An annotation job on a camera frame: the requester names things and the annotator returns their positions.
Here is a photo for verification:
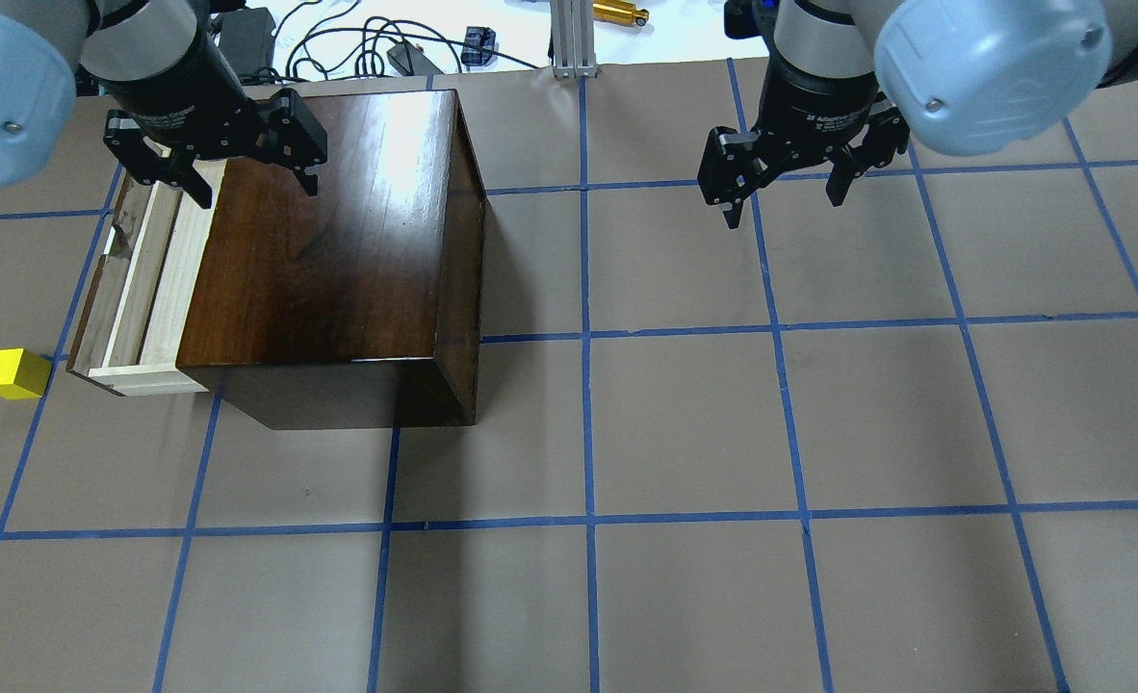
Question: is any yellow metal tool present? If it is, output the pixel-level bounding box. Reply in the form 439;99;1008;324
592;0;650;27

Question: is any light wooden drawer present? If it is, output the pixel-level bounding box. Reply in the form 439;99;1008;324
65;175;216;398

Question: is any dark wooden drawer box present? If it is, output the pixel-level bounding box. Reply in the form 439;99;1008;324
174;90;488;430

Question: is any black power brick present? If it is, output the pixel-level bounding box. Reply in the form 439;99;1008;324
214;8;277;79

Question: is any yellow wooden block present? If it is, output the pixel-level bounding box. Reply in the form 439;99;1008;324
0;347;53;401

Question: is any aluminium frame post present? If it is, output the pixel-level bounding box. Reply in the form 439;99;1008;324
550;0;597;80

